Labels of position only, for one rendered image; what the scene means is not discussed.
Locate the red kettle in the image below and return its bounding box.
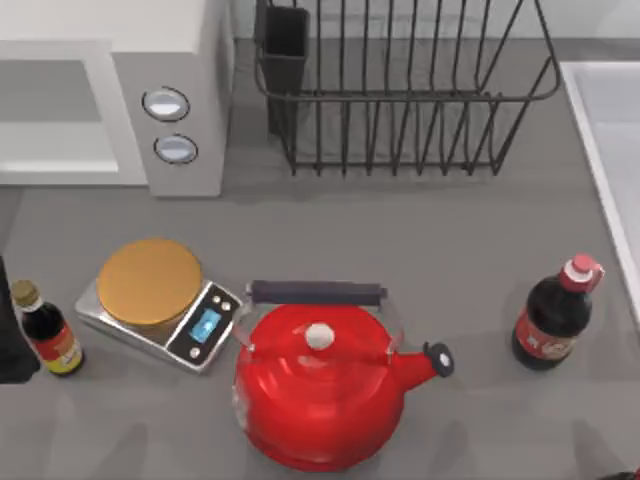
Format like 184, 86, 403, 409
232, 279, 455, 473

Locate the round microwave knob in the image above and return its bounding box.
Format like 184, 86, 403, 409
141, 86, 191, 122
152, 133, 200, 165

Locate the silver kitchen scale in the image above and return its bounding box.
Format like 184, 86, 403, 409
74, 237, 245, 375

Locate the black cutlery holder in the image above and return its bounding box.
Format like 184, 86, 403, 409
253, 0, 311, 137

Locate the pale microwave oven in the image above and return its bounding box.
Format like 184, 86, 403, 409
0, 0, 236, 200

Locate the dark cola bottle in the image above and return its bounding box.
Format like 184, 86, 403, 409
511, 253, 606, 372

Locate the small dark sauce bottle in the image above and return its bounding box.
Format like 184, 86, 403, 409
10, 279, 86, 378

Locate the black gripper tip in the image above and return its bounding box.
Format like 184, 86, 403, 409
0, 255, 42, 385

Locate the dark wire dish rack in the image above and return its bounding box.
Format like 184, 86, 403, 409
253, 0, 561, 178

